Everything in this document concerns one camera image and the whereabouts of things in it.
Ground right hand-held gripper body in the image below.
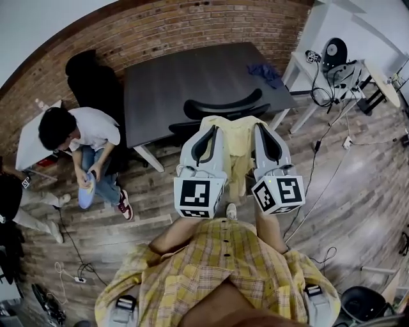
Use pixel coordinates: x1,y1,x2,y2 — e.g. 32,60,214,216
251,164,306,216

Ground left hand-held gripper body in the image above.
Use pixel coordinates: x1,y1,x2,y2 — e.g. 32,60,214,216
173,166,229,220

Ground yellow clothes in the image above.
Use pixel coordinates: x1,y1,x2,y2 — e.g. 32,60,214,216
200,114,266,198

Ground black office chair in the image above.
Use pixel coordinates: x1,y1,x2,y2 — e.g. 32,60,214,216
168,88,272,148

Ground person's right forearm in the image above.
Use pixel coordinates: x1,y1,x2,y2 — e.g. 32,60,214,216
255,210,290,255

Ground person's left forearm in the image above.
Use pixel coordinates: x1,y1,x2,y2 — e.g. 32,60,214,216
148,217,206,256

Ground tall black chair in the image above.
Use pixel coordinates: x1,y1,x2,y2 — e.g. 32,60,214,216
65,49,125,130

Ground black chair base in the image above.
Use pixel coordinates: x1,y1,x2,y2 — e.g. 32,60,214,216
398,231,409,257

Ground dark wooden table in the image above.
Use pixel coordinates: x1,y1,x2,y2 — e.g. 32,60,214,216
123,41,300,174

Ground red white sneaker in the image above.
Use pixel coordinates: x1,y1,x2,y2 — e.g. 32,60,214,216
117,189,134,222

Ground person's yellow plaid shirt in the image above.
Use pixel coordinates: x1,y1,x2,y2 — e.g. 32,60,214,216
95,218,341,327

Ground blue cloth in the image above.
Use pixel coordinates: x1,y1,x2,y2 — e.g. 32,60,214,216
246,62,284,90

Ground white side table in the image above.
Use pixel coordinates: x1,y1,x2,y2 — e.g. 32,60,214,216
282,50,367,135

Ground small black white patterned box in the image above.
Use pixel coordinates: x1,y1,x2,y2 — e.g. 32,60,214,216
305,49,322,65

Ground spare grey gripper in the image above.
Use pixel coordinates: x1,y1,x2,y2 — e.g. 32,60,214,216
325,59,366,97

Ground black metal stand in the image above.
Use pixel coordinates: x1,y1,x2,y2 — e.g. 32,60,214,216
355,75,388,116

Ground black round disc device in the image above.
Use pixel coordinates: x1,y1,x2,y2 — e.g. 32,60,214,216
320,37,349,73

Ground person's chin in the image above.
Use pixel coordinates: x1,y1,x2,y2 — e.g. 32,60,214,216
181,277,302,327

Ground round wooden table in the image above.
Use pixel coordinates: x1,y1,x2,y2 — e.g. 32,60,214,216
363,59,402,109

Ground black round bin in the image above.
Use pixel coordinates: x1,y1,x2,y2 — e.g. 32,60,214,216
339,285,390,324

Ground small white table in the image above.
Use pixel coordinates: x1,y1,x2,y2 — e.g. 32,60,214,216
15,100,65,172

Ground black power adapter with cable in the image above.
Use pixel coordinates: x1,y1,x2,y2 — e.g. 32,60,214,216
282,105,348,239

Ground grey harness strap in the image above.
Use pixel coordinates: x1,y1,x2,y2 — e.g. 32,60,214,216
302,283,334,327
111,294,140,327

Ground black floor cable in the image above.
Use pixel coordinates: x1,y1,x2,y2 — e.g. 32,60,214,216
56,206,109,287

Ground white floor cable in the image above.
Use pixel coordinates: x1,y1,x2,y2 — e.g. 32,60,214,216
53,261,78,305

